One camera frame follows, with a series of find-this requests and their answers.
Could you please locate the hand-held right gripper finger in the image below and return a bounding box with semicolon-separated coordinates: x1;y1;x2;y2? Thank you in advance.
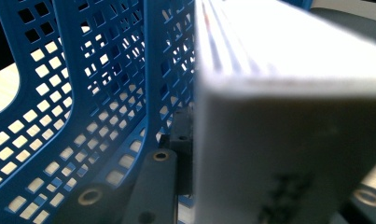
160;106;194;195

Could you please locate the white caterpillar picture book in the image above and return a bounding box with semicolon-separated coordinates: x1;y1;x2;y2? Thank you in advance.
193;0;376;224

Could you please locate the blue plastic file rack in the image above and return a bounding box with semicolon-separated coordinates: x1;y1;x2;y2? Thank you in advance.
0;0;314;224

